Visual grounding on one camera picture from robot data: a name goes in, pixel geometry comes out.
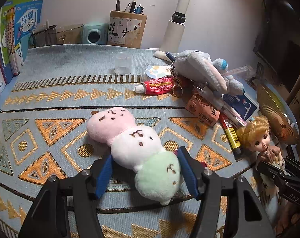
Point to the round keychain mirror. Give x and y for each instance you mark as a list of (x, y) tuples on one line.
[(155, 72)]

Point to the blue book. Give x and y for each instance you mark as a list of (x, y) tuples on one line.
[(28, 24)]

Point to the white desk lamp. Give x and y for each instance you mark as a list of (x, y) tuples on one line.
[(175, 29)]

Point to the black mesh basket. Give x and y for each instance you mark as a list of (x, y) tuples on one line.
[(45, 37)]

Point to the glass container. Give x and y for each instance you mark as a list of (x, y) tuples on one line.
[(70, 34)]

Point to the blue patterned table mat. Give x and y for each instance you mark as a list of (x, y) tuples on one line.
[(45, 111)]

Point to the orange medicine box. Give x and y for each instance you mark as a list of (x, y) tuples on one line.
[(202, 109)]

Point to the blonde doll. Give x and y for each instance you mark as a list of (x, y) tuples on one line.
[(255, 137)]

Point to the blue cotton swab box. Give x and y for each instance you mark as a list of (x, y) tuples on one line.
[(243, 104)]

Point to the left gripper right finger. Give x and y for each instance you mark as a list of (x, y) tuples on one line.
[(193, 174)]

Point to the grey bunny plush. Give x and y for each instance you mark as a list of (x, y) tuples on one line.
[(198, 67)]

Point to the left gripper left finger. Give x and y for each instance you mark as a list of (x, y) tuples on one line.
[(101, 173)]

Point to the red ointment tube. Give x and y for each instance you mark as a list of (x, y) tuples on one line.
[(155, 87)]

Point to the teal mini printer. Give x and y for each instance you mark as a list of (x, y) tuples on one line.
[(95, 34)]

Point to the clear plastic cup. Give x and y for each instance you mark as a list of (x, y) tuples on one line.
[(123, 64)]

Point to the brown pen holder box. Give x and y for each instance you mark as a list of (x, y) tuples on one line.
[(126, 29)]

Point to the green book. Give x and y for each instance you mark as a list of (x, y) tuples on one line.
[(11, 24)]

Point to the three colour dango plush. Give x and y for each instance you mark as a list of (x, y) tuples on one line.
[(138, 148)]

